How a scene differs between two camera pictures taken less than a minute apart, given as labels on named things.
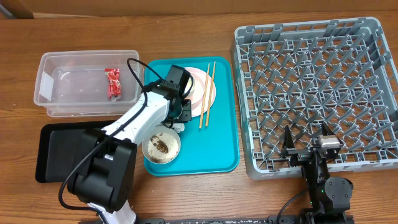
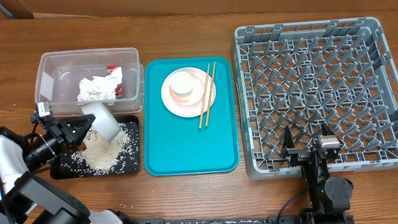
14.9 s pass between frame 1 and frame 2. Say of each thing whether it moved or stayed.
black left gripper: moved
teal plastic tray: stayed
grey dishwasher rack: stayed
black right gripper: stayed
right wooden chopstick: stayed
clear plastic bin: stayed
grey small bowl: moved
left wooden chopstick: stayed
